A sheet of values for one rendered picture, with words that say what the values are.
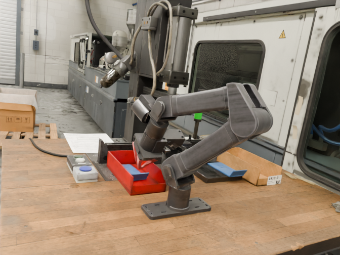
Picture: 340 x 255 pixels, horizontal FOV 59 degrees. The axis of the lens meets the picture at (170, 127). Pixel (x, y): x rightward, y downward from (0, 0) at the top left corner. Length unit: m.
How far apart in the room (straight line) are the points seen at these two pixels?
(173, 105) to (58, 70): 9.61
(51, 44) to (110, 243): 9.73
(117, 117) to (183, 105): 3.58
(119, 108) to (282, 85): 3.05
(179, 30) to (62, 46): 9.23
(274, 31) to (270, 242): 1.16
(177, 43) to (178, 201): 0.61
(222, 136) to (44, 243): 0.46
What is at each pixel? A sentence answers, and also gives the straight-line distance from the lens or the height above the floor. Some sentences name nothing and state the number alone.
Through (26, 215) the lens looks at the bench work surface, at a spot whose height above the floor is 0.90.
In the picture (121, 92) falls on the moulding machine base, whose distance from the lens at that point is 4.29.
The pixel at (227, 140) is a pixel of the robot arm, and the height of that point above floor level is 1.15.
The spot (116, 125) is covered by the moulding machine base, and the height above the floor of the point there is 0.32.
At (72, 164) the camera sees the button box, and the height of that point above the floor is 0.93.
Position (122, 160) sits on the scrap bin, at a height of 0.92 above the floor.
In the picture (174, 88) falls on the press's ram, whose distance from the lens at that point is 1.20.
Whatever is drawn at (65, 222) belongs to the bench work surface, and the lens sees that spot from 0.79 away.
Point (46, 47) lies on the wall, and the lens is 10.29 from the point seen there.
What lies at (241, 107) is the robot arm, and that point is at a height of 1.23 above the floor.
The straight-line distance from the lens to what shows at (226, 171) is 1.19.
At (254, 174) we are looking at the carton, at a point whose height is 0.94.
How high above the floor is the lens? 1.31
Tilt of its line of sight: 12 degrees down
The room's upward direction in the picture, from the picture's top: 8 degrees clockwise
